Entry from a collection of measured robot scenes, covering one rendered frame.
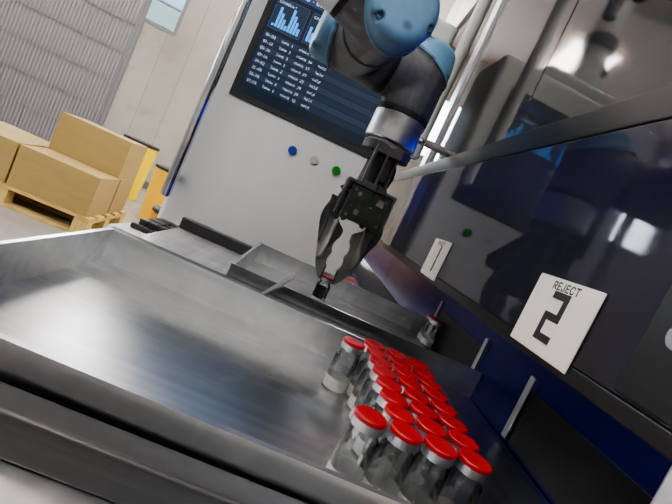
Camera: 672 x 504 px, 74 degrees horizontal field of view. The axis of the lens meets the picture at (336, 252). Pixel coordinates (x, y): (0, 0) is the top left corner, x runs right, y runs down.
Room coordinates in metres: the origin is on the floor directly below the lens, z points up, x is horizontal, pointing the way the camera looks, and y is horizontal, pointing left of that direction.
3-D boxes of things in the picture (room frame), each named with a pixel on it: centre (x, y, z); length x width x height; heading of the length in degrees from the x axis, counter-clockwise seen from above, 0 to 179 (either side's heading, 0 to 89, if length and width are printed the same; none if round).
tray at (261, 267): (0.67, -0.05, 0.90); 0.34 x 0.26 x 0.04; 95
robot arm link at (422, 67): (0.65, 0.00, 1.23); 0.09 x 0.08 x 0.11; 108
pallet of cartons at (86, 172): (3.67, 2.53, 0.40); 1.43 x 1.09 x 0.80; 89
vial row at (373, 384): (0.33, -0.07, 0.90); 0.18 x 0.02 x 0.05; 4
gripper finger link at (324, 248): (0.65, 0.02, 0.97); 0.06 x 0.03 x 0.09; 5
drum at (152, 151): (5.78, 2.87, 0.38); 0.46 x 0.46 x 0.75
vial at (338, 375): (0.38, -0.05, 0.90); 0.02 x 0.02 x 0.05
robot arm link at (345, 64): (0.60, 0.09, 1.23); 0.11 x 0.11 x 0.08; 18
